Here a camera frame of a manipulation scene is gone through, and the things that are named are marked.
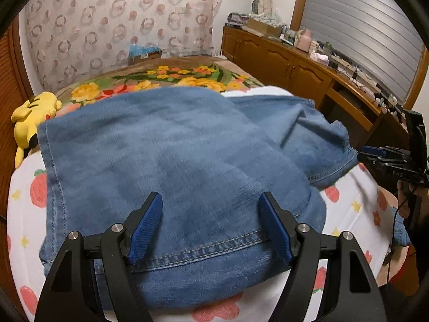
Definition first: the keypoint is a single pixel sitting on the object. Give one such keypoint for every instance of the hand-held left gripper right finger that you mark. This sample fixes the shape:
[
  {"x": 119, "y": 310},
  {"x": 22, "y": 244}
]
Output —
[{"x": 276, "y": 231}]

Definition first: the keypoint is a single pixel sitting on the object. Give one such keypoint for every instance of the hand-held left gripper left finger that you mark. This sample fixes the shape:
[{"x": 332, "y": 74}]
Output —
[{"x": 144, "y": 231}]

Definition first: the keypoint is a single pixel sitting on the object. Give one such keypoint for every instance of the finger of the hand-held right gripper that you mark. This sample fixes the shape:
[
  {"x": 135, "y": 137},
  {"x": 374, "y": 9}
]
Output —
[{"x": 375, "y": 152}]

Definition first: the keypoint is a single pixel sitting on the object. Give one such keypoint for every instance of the blue denim pants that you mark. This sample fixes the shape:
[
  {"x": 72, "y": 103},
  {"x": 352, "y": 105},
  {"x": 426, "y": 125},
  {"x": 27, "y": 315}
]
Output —
[{"x": 167, "y": 157}]

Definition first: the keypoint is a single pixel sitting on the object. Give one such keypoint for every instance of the person's right hand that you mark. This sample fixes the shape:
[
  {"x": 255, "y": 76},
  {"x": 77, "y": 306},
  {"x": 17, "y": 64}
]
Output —
[{"x": 404, "y": 201}]

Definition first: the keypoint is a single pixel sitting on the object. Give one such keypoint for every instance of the person's denim clothing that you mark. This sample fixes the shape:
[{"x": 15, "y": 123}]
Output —
[{"x": 400, "y": 224}]

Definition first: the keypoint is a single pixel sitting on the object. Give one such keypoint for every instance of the white power strip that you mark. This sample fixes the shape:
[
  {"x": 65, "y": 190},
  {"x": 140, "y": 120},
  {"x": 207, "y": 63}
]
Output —
[{"x": 348, "y": 62}]

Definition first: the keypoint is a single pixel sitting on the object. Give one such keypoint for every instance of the pink tissue box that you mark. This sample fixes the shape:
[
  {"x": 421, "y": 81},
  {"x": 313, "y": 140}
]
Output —
[{"x": 318, "y": 57}]

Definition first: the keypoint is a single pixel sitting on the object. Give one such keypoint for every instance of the grey window blinds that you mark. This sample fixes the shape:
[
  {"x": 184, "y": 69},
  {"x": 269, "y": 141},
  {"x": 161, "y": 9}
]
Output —
[{"x": 362, "y": 23}]

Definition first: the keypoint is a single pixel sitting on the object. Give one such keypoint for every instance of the pink thermos jug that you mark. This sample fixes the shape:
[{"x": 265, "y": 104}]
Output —
[{"x": 303, "y": 40}]

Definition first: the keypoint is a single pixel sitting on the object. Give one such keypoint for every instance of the wooden cabinet desk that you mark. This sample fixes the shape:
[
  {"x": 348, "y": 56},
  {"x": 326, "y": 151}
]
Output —
[{"x": 268, "y": 53}]

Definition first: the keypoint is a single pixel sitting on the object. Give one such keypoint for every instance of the floral blanket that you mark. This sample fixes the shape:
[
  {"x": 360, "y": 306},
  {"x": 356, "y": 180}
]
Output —
[{"x": 187, "y": 73}]

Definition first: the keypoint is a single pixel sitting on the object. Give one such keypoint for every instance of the yellow plush toy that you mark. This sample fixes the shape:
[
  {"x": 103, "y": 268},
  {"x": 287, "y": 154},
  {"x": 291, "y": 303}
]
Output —
[{"x": 33, "y": 110}]

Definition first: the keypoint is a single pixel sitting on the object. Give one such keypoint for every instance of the open cardboard box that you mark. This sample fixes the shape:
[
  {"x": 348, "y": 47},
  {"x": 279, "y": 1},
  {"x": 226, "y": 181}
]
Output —
[{"x": 263, "y": 26}]

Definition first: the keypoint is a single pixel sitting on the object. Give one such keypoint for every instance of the box with blue cloth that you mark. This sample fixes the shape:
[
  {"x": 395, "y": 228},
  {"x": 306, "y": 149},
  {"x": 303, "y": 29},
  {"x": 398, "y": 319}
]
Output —
[{"x": 144, "y": 53}]

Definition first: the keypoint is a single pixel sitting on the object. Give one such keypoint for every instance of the grey round fan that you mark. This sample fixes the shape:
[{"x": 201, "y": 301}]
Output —
[{"x": 256, "y": 6}]

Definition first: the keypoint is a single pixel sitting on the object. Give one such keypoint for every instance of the circle-patterned sheer curtain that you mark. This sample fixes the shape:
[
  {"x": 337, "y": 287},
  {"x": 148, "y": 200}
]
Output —
[{"x": 117, "y": 16}]

